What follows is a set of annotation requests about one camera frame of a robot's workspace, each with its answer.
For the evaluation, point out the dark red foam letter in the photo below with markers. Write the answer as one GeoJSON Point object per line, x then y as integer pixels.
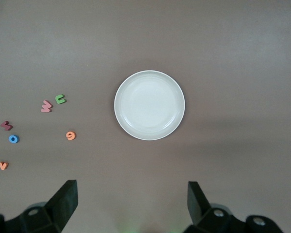
{"type": "Point", "coordinates": [6, 125]}

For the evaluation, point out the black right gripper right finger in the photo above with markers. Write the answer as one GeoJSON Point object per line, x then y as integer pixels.
{"type": "Point", "coordinates": [198, 206]}

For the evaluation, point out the beige brown plate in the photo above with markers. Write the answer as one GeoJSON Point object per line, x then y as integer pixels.
{"type": "Point", "coordinates": [149, 105]}

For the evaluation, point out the blue foam letter o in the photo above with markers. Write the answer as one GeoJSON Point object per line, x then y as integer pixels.
{"type": "Point", "coordinates": [10, 139]}

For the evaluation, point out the orange foam letter v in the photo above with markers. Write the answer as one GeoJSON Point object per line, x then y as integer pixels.
{"type": "Point", "coordinates": [3, 166]}

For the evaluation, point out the pink foam letter w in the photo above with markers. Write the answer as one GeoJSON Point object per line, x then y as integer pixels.
{"type": "Point", "coordinates": [46, 106]}

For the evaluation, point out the green foam letter u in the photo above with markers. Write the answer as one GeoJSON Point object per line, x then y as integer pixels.
{"type": "Point", "coordinates": [60, 99]}

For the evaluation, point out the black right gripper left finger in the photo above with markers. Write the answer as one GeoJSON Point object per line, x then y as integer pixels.
{"type": "Point", "coordinates": [63, 201]}

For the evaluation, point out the orange foam letter g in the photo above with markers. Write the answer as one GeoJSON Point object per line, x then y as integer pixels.
{"type": "Point", "coordinates": [70, 135]}

